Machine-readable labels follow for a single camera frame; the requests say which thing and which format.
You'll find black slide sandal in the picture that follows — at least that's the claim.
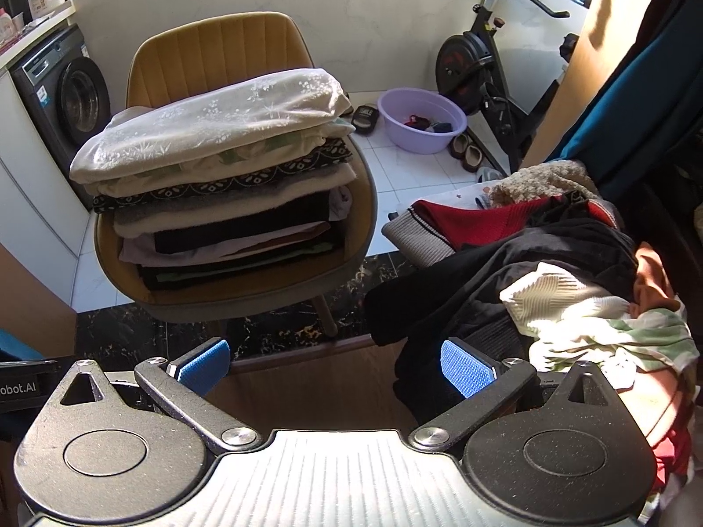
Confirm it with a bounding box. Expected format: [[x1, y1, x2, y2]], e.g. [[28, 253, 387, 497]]
[[351, 104, 381, 135]]

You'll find white ribbed knit sweater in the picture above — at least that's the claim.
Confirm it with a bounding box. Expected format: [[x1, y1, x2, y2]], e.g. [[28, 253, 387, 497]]
[[499, 262, 641, 341]]

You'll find blue curtain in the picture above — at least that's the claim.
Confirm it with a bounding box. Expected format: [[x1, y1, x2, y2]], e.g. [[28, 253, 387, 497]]
[[549, 5, 703, 188]]

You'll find red knit sweater grey hem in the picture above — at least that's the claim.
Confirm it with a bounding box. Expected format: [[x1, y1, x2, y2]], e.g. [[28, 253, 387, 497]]
[[381, 195, 619, 256]]

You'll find dark red garment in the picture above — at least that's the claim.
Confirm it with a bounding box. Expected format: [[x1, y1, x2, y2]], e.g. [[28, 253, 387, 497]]
[[648, 411, 693, 484]]

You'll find stack of folded clothes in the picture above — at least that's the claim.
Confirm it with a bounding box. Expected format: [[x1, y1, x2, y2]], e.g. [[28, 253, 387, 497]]
[[93, 134, 358, 293]]

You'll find purple plastic basin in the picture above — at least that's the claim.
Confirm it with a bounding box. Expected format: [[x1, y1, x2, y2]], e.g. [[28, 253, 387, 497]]
[[377, 88, 467, 155]]

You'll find black ribbed garment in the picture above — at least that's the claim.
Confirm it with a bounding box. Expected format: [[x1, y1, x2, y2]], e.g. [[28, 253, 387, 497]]
[[365, 218, 638, 429]]

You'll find light green striped garment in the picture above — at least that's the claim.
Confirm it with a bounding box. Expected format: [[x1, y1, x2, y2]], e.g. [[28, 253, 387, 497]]
[[530, 307, 701, 390]]

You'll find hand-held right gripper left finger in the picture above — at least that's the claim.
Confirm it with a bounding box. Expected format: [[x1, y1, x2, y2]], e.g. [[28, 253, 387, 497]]
[[48, 336, 263, 454]]

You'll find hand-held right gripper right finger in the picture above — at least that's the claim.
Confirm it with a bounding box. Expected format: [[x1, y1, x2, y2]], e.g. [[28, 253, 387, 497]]
[[407, 336, 619, 451]]

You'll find black exercise bike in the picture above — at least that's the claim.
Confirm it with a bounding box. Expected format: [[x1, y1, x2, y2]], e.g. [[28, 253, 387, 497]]
[[435, 0, 580, 173]]

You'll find mustard yellow upholstered chair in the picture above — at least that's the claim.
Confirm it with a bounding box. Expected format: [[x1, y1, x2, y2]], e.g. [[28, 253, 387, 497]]
[[93, 11, 380, 338]]

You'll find grey front-load washing machine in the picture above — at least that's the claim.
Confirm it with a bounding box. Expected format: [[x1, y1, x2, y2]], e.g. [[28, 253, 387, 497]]
[[10, 25, 113, 212]]

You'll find beige fuzzy knit garment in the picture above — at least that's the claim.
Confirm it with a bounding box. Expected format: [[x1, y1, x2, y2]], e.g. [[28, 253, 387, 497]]
[[486, 160, 602, 209]]

